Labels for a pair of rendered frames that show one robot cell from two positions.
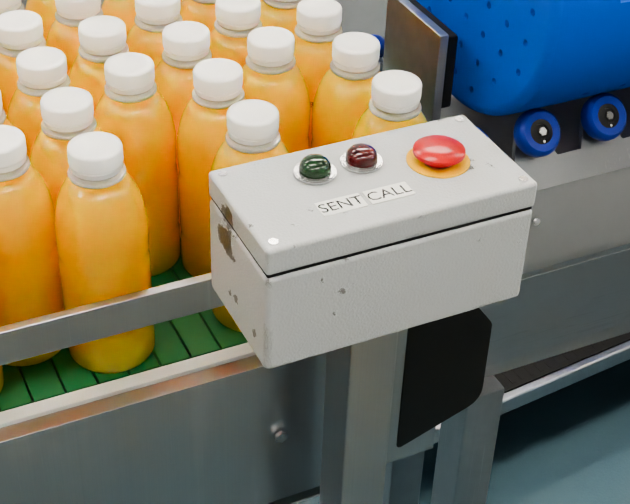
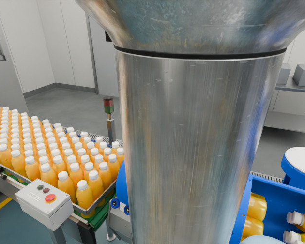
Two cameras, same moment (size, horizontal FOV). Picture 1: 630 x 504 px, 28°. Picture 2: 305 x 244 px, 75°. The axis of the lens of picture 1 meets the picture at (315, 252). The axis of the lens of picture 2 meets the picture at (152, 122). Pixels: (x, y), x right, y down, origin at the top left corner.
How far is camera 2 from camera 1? 1.06 m
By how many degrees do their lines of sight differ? 46
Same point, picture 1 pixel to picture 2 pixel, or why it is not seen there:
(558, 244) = (129, 233)
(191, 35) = (83, 158)
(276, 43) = (86, 166)
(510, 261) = (49, 223)
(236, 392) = not seen: hidden behind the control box
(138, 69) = (69, 159)
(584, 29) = (121, 196)
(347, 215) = (28, 196)
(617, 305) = not seen: outside the picture
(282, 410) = not seen: hidden behind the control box
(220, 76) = (72, 166)
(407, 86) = (81, 185)
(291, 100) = (86, 175)
